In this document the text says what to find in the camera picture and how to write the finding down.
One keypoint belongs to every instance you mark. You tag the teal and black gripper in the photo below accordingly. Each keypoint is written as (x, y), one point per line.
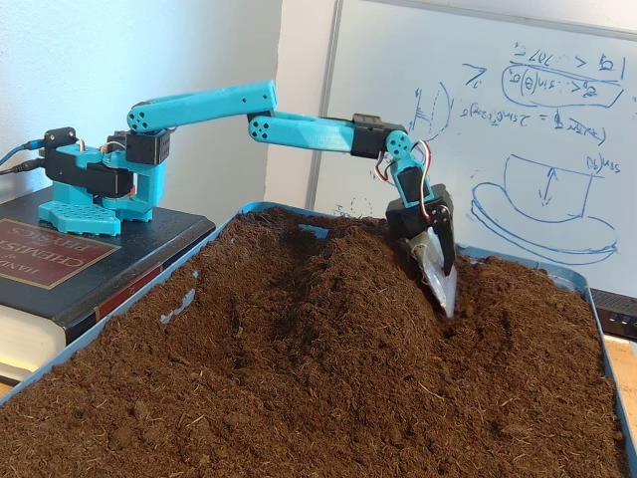
(413, 215)

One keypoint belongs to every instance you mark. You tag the brown soil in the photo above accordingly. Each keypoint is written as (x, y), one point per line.
(298, 398)

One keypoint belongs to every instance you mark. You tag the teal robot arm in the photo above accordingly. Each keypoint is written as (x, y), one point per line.
(199, 107)

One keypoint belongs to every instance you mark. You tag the blue plastic tray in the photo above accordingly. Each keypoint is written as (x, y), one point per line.
(567, 279)

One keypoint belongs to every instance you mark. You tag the black perforated basket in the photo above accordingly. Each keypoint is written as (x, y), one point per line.
(617, 313)

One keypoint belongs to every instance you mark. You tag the whiteboard with blue drawings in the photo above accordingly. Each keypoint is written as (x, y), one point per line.
(373, 74)

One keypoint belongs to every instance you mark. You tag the black chemistry physics handbook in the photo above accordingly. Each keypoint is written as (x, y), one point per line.
(149, 239)

